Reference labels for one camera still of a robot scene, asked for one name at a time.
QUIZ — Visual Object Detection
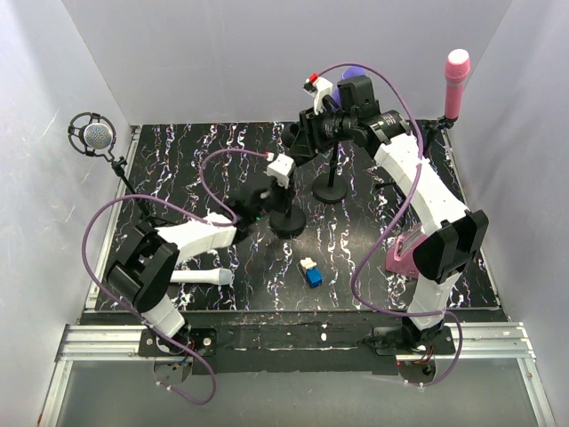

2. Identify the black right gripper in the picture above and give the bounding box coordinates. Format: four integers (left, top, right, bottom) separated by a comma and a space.
287, 104, 355, 158

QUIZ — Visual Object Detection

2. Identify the black round-base mic stand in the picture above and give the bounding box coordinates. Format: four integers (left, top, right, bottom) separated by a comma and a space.
269, 168, 306, 238

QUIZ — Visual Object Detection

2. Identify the white handheld microphone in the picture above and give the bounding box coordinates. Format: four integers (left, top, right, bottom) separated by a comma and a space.
170, 268, 234, 286

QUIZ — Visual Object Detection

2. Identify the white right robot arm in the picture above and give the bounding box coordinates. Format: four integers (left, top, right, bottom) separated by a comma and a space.
282, 74, 489, 354

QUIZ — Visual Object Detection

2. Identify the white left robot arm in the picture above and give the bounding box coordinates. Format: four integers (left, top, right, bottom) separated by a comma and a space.
104, 179, 290, 356

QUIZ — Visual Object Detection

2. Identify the black stand with purple mic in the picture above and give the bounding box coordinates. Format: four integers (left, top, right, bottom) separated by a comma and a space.
312, 141, 348, 205

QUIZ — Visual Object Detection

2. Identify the purple handheld microphone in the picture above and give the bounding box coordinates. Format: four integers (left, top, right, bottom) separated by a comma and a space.
332, 66, 366, 110

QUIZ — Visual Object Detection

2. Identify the black tripod stand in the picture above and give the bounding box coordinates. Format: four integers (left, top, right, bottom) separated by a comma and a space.
110, 157, 174, 228
421, 116, 457, 153

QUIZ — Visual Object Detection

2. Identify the black left tripod stand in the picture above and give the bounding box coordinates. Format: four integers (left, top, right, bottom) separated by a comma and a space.
110, 157, 174, 228

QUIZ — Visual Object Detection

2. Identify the pink handheld microphone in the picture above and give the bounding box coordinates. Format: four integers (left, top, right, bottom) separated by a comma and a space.
445, 49, 470, 120

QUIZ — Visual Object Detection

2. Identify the blue and white block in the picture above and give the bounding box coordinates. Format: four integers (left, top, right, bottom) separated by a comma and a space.
300, 257, 323, 288

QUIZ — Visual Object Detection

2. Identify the pink box holder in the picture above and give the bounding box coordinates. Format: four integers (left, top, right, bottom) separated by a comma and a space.
385, 225, 427, 279

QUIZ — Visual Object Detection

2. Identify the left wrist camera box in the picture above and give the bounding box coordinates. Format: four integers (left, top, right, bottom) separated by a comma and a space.
266, 154, 295, 189

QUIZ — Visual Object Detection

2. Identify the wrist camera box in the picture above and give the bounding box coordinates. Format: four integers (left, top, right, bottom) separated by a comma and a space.
266, 154, 295, 189
303, 73, 333, 115

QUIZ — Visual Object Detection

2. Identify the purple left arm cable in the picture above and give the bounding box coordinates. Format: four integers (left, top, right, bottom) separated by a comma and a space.
82, 149, 276, 405

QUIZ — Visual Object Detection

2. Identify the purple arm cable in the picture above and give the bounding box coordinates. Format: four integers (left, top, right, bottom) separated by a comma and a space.
310, 61, 464, 387
82, 149, 276, 405

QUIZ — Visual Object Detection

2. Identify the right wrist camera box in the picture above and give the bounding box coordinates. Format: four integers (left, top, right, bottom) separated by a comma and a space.
303, 73, 333, 115

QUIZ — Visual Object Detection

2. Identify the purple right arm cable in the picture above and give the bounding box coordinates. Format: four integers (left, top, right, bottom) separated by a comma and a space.
310, 61, 464, 387

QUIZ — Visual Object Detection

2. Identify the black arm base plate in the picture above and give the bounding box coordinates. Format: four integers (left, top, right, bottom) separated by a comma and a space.
138, 319, 457, 377

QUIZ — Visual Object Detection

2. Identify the silver studio mic shock mount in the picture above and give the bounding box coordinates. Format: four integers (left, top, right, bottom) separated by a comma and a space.
68, 112, 116, 163

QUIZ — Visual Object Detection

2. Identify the aluminium frame rail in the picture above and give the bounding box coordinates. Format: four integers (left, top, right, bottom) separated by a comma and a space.
39, 311, 557, 426

